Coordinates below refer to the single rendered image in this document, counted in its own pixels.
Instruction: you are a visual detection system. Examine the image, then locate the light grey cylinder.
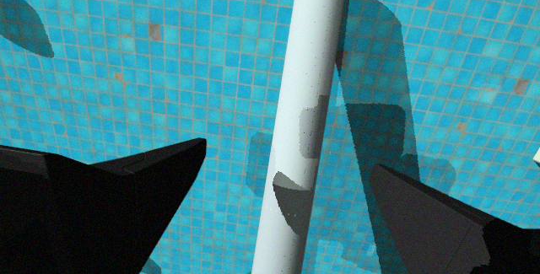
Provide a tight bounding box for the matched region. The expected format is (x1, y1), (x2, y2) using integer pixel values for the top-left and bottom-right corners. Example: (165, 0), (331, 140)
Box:
(251, 0), (344, 274)

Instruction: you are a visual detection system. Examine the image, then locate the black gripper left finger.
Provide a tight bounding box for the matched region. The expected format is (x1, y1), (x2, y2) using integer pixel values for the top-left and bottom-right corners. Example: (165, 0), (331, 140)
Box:
(0, 137), (207, 274)

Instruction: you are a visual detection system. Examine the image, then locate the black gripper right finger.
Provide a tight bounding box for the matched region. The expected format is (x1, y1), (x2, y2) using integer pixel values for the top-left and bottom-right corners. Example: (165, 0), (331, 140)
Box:
(370, 164), (540, 274)

